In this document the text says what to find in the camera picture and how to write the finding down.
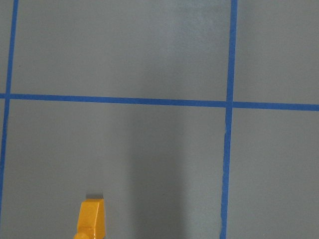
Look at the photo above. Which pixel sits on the orange trapezoid block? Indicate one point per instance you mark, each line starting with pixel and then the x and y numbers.
pixel 91 220

